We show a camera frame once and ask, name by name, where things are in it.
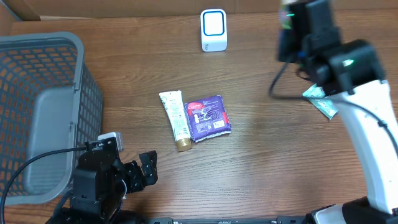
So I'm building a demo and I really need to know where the purple sanitary pad pack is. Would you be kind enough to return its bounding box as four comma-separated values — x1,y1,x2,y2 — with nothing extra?
185,95,232,142

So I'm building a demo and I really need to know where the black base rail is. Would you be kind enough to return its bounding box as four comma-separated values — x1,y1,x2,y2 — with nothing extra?
136,215,315,224

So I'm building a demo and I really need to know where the grey plastic shopping basket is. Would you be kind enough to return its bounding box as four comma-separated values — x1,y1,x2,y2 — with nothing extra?
1,32,103,205

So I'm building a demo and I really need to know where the white cosmetic tube gold cap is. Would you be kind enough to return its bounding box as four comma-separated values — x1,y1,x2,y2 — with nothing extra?
159,90,192,152

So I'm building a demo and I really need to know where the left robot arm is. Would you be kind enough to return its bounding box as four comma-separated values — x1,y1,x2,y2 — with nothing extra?
47,137,158,224

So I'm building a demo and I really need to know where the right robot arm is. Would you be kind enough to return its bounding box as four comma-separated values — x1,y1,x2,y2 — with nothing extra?
278,0,397,223

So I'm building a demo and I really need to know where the green drink carton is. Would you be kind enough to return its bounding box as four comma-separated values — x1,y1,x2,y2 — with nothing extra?
279,3,294,30

